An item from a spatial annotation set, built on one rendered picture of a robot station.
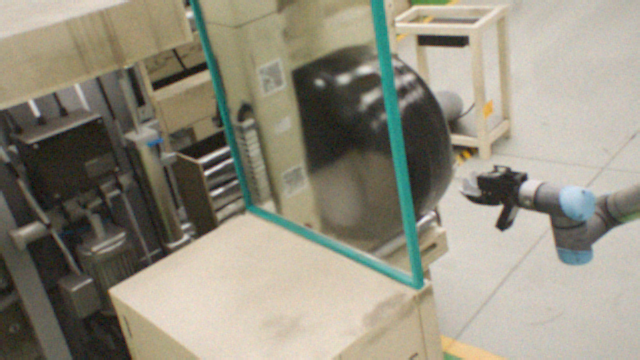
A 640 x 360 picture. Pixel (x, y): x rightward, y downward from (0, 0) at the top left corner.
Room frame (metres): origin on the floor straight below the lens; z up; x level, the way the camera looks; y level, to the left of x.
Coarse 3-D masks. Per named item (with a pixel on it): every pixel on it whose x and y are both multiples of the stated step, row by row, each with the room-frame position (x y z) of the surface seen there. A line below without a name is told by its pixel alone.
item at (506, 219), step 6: (510, 198) 1.63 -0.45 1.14; (510, 204) 1.63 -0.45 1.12; (504, 210) 1.64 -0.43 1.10; (510, 210) 1.63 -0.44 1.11; (516, 210) 1.65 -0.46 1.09; (504, 216) 1.64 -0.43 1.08; (510, 216) 1.64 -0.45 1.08; (516, 216) 1.67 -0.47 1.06; (498, 222) 1.66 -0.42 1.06; (504, 222) 1.64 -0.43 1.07; (510, 222) 1.65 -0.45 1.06; (498, 228) 1.66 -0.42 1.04; (504, 228) 1.65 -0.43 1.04
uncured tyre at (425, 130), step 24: (408, 72) 1.96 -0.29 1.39; (408, 96) 1.89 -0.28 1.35; (432, 96) 1.93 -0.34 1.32; (408, 120) 1.84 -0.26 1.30; (432, 120) 1.88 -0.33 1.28; (408, 144) 1.81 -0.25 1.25; (432, 144) 1.85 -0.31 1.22; (408, 168) 1.78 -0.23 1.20; (432, 168) 1.83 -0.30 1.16; (432, 192) 1.85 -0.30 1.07
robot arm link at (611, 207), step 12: (624, 192) 1.54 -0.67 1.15; (636, 192) 1.51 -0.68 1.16; (600, 204) 1.58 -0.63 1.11; (612, 204) 1.55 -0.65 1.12; (624, 204) 1.52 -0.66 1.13; (636, 204) 1.50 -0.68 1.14; (600, 216) 1.55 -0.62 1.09; (612, 216) 1.55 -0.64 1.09; (624, 216) 1.53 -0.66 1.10; (636, 216) 1.51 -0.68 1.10; (612, 228) 1.56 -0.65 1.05
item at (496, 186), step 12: (480, 180) 1.68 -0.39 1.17; (492, 180) 1.65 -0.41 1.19; (504, 180) 1.66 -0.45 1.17; (516, 180) 1.61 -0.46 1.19; (492, 192) 1.65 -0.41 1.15; (504, 192) 1.65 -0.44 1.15; (516, 192) 1.60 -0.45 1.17; (492, 204) 1.66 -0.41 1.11; (504, 204) 1.65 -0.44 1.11; (516, 204) 1.60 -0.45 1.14
